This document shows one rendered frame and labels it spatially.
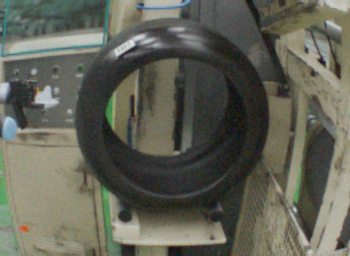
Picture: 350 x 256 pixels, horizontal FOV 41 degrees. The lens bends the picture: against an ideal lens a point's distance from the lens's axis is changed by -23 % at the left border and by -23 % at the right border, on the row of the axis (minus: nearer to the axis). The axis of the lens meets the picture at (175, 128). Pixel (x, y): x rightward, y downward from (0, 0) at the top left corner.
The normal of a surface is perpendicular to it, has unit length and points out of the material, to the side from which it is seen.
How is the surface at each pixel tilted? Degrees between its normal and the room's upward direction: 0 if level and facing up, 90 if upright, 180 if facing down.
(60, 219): 88
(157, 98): 90
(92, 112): 88
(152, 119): 90
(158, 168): 80
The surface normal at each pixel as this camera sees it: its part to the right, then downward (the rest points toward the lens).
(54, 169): 0.11, 0.34
